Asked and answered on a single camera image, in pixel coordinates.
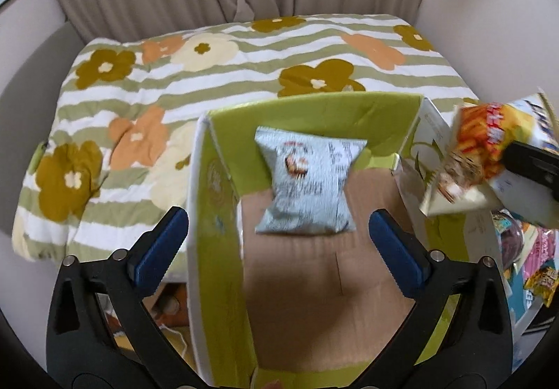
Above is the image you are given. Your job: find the dark brown snack bag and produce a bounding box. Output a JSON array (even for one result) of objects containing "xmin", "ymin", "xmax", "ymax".
[{"xmin": 492, "ymin": 211, "xmax": 524, "ymax": 270}]

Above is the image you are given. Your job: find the yellow pillows snack bag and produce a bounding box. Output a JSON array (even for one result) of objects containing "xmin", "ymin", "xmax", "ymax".
[{"xmin": 524, "ymin": 266, "xmax": 559, "ymax": 308}]

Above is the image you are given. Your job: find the light blue white snack bag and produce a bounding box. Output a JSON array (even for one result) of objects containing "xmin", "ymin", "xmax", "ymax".
[{"xmin": 255, "ymin": 126, "xmax": 367, "ymax": 236}]

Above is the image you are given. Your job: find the blue patterned table cloth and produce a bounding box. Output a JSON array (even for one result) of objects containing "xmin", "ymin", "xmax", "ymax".
[{"xmin": 507, "ymin": 221, "xmax": 558, "ymax": 343}]

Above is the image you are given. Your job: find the green cardboard box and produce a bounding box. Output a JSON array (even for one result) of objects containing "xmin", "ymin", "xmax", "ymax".
[{"xmin": 186, "ymin": 92, "xmax": 500, "ymax": 388}]

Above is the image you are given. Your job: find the floral striped bed duvet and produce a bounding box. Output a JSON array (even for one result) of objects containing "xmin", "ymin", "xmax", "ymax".
[{"xmin": 12, "ymin": 14, "xmax": 477, "ymax": 261}]

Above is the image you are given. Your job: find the grey padded headboard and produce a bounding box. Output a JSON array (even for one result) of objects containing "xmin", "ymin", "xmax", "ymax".
[{"xmin": 1, "ymin": 22, "xmax": 84, "ymax": 235}]

